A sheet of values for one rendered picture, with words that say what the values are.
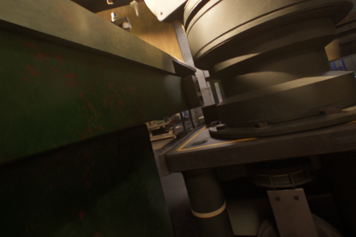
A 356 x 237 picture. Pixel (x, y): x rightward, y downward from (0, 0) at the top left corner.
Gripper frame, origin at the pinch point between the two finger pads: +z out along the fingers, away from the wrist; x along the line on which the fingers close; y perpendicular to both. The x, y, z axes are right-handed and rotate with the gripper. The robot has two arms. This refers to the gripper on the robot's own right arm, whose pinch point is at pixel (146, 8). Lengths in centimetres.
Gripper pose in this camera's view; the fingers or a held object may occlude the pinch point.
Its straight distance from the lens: 134.4
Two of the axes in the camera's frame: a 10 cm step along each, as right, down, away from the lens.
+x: -8.9, 2.6, 3.7
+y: 3.7, -0.3, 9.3
